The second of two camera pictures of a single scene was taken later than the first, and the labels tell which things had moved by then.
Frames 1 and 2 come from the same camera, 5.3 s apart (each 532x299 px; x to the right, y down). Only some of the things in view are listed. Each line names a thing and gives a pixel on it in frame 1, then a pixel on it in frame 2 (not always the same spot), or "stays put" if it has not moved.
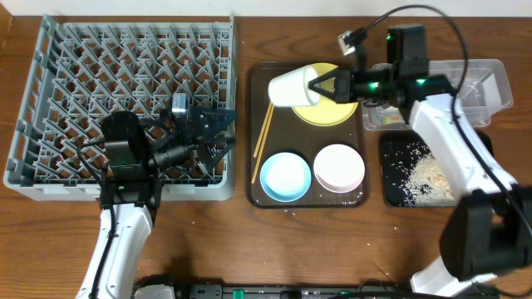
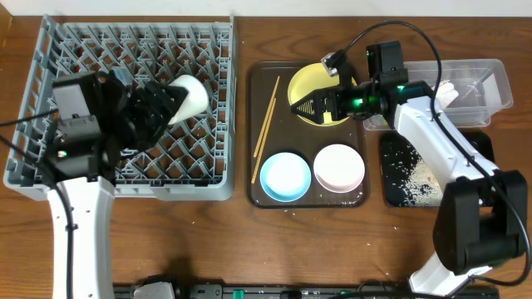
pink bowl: (339, 168) stays put
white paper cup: (291, 89) to (196, 100)
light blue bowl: (285, 177) stays put
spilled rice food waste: (426, 184) stays put
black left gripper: (195, 135) to (154, 105)
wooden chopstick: (262, 129) stays put
